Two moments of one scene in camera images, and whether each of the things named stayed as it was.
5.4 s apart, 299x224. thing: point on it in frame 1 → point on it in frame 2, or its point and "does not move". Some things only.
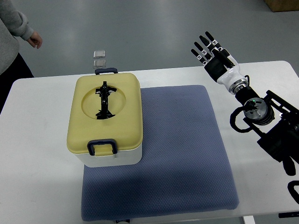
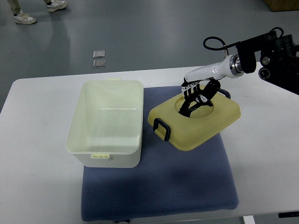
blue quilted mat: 183,168 does not move
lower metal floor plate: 99,64 does not move
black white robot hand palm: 217,71 → 231,67
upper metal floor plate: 99,54 does not move
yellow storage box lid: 125,103 → 184,132
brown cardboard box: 282,5 does not move
